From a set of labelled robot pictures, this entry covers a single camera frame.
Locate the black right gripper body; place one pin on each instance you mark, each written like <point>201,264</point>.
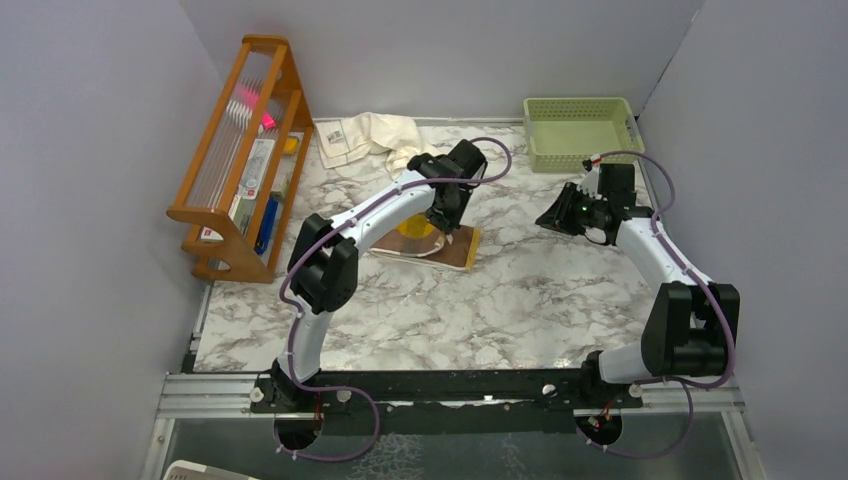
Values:
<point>590,206</point>

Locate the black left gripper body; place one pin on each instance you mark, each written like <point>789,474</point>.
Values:
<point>452,212</point>

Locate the yellow brown bear towel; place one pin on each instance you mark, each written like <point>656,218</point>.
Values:
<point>417,241</point>

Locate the cream white towel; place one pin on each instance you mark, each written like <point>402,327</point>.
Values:
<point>348,140</point>

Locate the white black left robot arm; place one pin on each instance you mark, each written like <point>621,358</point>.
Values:
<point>323,270</point>

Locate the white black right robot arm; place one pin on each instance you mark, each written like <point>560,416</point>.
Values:
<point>691,329</point>

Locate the green perforated plastic basket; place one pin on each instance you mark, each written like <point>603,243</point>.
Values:
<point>561,133</point>

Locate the blue item in rack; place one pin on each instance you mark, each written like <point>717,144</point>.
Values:
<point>263,239</point>

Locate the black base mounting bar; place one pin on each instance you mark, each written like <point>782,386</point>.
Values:
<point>442,402</point>

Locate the wooden rack with rods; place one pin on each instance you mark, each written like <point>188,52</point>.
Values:
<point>261,122</point>

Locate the white tray corner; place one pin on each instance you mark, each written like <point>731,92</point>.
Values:
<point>186,470</point>

